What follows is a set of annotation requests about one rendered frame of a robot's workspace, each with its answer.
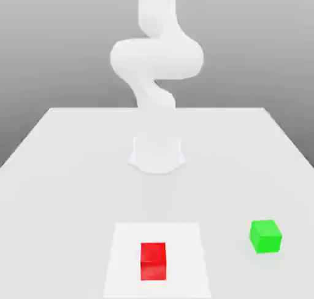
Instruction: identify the small green cube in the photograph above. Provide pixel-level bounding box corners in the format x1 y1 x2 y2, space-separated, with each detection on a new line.
249 219 283 255

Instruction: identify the small red cube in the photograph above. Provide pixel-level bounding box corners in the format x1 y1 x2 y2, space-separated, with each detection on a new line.
140 241 167 282

